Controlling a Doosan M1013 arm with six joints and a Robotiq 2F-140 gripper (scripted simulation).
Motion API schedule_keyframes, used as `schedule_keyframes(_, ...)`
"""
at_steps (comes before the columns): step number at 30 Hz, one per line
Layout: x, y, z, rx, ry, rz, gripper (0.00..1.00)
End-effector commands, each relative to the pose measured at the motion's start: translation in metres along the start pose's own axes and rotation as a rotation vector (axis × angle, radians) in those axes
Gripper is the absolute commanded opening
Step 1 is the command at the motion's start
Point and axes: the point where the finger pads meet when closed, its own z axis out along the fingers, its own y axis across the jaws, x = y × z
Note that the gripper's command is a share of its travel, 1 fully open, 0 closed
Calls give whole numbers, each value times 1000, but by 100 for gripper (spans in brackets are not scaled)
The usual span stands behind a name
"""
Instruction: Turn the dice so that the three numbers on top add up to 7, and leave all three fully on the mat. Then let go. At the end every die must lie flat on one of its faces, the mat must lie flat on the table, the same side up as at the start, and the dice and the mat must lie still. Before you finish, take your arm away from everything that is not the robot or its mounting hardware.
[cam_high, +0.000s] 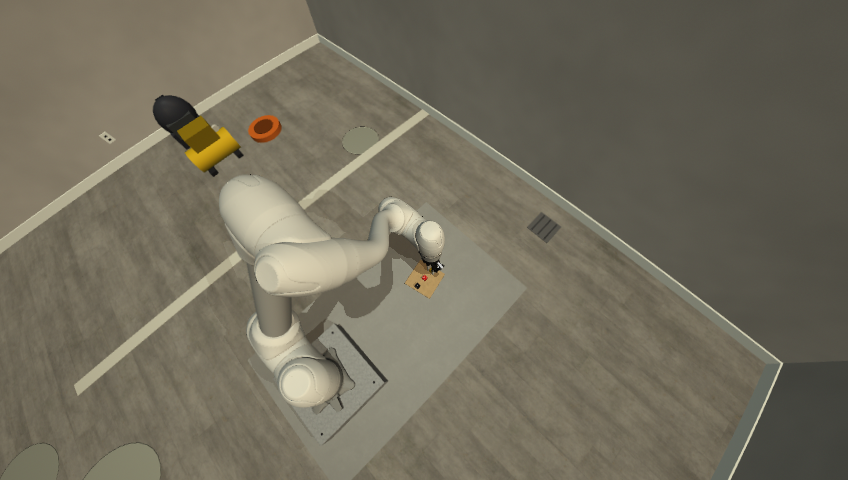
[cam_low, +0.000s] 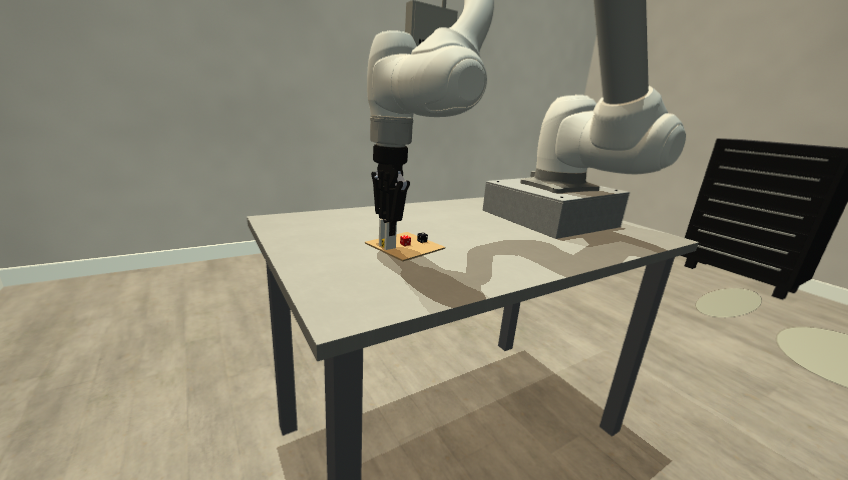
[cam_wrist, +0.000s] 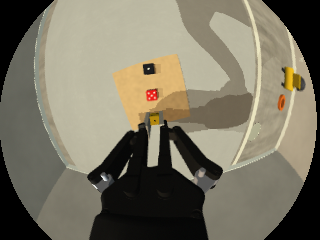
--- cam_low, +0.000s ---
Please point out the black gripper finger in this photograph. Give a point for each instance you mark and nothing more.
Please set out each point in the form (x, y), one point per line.
(380, 202)
(395, 202)

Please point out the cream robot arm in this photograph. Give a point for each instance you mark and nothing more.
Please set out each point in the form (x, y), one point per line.
(631, 131)

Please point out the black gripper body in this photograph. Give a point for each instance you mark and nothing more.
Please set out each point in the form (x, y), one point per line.
(396, 157)

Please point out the tan square mat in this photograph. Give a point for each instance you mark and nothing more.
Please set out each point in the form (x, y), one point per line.
(404, 253)

